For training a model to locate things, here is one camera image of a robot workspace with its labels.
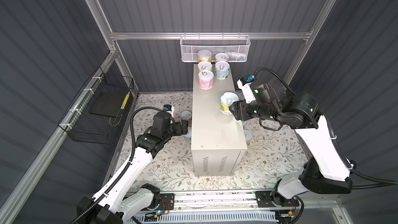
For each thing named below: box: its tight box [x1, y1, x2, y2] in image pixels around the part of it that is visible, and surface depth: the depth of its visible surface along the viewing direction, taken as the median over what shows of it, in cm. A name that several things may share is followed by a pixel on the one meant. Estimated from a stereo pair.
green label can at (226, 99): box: [220, 91, 240, 115], surface depth 64 cm
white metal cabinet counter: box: [191, 64, 248, 177], surface depth 65 cm
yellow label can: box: [197, 61, 213, 73], surface depth 79 cm
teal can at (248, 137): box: [243, 129, 253, 146], surface depth 93 cm
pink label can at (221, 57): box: [214, 52, 230, 63], surface depth 83 cm
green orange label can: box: [197, 49, 212, 64], surface depth 82 cm
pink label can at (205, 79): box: [197, 70, 215, 91], surface depth 74 cm
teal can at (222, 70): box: [215, 61, 231, 80], surface depth 78 cm
